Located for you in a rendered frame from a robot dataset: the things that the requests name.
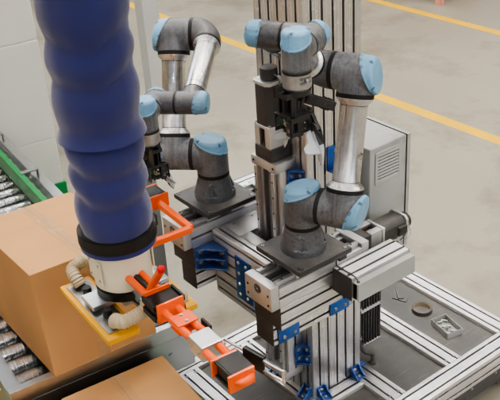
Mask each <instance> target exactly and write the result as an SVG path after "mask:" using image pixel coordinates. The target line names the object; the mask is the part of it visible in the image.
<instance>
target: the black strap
mask: <svg viewBox="0 0 500 400"><path fill-rule="evenodd" d="M157 225H158V221H157V215H156V214H155V213H153V212H152V223H151V224H150V226H149V228H148V230H146V231H145V232H144V233H142V234H141V235H139V236H138V237H136V238H134V239H132V240H127V241H125V242H121V243H117V244H100V243H96V242H94V241H92V240H90V239H88V238H87V237H85V235H84V233H83V231H82V229H81V227H80V224H79V223H78V225H77V228H76V233H77V238H78V242H79V246H80V247H81V249H83V250H84V251H85V252H88V253H90V254H93V255H96V256H124V255H128V254H131V253H134V252H137V251H139V250H141V249H142V248H145V247H146V246H148V245H149V244H150V243H151V242H152V241H153V240H154V239H155V237H156V234H157V227H156V226H157Z"/></svg>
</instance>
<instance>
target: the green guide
mask: <svg viewBox="0 0 500 400"><path fill-rule="evenodd" d="M0 136H2V140H3V141H4V142H5V139H4V135H3V133H0ZM0 167H1V168H2V170H3V171H4V172H5V173H6V174H7V175H8V176H9V177H10V178H11V179H12V180H13V181H14V182H15V183H16V184H17V186H18V187H19V188H20V189H21V190H22V191H23V192H24V193H25V195H26V196H27V197H28V198H29V199H30V200H31V201H32V202H33V204H35V203H38V202H42V201H44V200H47V198H46V197H45V196H44V195H43V194H42V193H41V192H40V191H39V190H38V189H37V188H36V187H35V186H34V185H33V183H32V182H31V181H30V180H29V179H28V178H27V177H26V176H25V175H24V174H26V173H29V172H32V171H36V172H37V176H38V177H39V178H40V174H39V170H38V168H37V167H33V168H30V169H27V170H24V171H20V170H19V169H18V168H17V166H16V165H15V164H14V163H13V162H12V161H11V160H10V159H9V158H8V157H7V156H6V155H5V154H4V153H3V151H2V150H1V149H0Z"/></svg>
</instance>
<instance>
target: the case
mask: <svg viewBox="0 0 500 400"><path fill-rule="evenodd" d="M74 197H75V195H74V194H72V193H71V192H68V193H66V194H62V195H59V196H56V197H54V198H50V199H47V200H44V201H42V202H38V203H35V204H33V205H31V206H26V207H24V208H21V209H19V210H15V211H12V212H9V213H5V214H3V215H0V316H1V317H2V318H3V319H4V320H5V321H6V323H7V324H8V325H9V326H10V327H11V328H12V330H13V331H14V332H15V333H16V334H17V335H18V336H19V337H20V338H21V339H22V340H23V341H24V342H25V344H26V345H27V346H28V347H29V348H30V349H31V350H32V351H33V353H34V354H35V355H36V356H37V357H38V358H39V360H40V361H41V362H42V363H43V364H44V365H45V366H46V368H47V369H48V370H49V371H50V372H51V373H52V374H53V375H54V376H55V377H57V376H59V375H62V374H64V373H66V372H68V371H71V370H73V369H75V368H77V367H80V366H82V365H84V364H86V363H89V362H91V361H93V360H96V359H98V358H100V357H102V356H105V355H107V354H109V353H111V352H114V351H116V350H118V349H120V348H123V347H125V346H127V345H129V344H131V343H134V342H136V341H138V340H140V339H143V338H145V337H147V336H150V335H152V334H153V333H156V326H155V322H154V321H153V320H152V319H151V318H146V319H144V320H143V321H142V320H141V322H138V323H136V325H137V326H138V327H139V328H140V333H139V334H137V335H135V336H133V337H130V338H128V339H126V340H123V341H121V342H119V343H116V344H114V345H111V346H109V345H108V344H107V343H106V342H105V341H104V340H103V339H102V338H101V337H100V336H99V335H98V334H97V332H96V331H95V330H94V329H93V328H92V327H91V325H90V324H89V323H88V322H87V321H86V320H85V318H84V317H83V316H82V315H81V314H80V313H79V311H78V310H77V309H76V308H75V307H74V306H73V305H72V304H71V303H70V302H69V301H68V300H67V298H66V297H65V296H64V295H63V294H62V293H61V291H60V287H61V286H64V285H67V284H69V283H71V280H69V278H68V277H67V275H66V269H67V265H68V264H69V262H71V261H72V260H74V259H75V258H77V256H80V255H82V254H83V252H82V251H81V248H80V246H79V242H78V238H77V233H76V228H77V225H78V223H79V222H78V219H77V217H76V215H75V207H74Z"/></svg>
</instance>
